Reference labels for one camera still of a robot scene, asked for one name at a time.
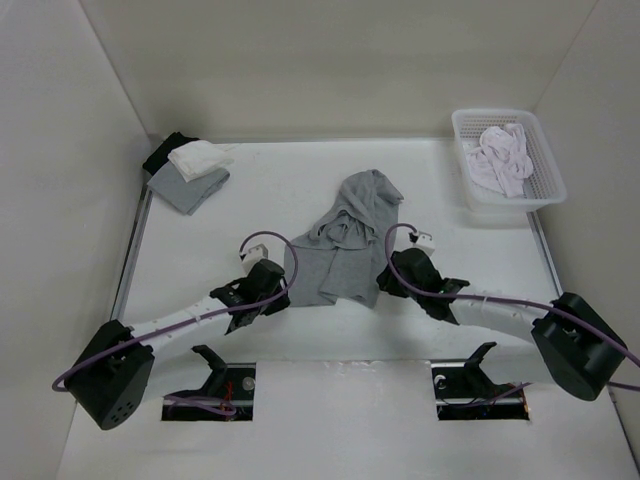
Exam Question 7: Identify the grey tank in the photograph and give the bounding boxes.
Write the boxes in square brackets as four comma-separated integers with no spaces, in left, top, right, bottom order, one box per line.
[147,163,230,216]
[284,170,404,309]

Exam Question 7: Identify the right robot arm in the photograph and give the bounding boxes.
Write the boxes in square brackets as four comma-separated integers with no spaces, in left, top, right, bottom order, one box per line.
[377,248,639,401]

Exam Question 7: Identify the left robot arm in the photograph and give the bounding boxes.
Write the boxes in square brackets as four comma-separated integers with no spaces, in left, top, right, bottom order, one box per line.
[54,259,290,431]

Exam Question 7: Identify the white tank top in basket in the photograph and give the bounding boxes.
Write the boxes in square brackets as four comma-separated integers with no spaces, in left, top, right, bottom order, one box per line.
[465,123,534,198]

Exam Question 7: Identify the folded grey tank top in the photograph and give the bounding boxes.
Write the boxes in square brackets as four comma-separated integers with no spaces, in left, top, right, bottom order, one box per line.
[147,163,230,216]

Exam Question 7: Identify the folded white tank top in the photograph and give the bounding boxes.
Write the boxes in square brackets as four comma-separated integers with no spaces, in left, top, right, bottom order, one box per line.
[168,140,234,183]

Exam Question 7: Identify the folded black tank top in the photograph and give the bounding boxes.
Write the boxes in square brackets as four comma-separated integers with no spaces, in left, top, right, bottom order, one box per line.
[142,132,198,177]

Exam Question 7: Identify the white plastic basket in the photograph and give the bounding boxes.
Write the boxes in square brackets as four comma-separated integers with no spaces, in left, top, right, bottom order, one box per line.
[451,109,567,214]

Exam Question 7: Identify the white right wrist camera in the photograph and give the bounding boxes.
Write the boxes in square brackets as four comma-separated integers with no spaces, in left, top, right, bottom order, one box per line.
[408,231,436,256]

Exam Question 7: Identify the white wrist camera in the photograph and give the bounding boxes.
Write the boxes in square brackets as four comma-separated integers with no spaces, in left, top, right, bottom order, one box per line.
[239,243,269,269]
[408,231,436,256]

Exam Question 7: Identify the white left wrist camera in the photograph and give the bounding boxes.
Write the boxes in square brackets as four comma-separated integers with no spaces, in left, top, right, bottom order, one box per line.
[239,243,269,269]

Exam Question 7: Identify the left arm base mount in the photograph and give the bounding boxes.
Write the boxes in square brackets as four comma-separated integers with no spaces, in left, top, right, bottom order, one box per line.
[161,345,257,423]

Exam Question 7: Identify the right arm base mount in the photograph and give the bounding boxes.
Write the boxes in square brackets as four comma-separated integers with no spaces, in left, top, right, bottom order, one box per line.
[430,342,530,421]

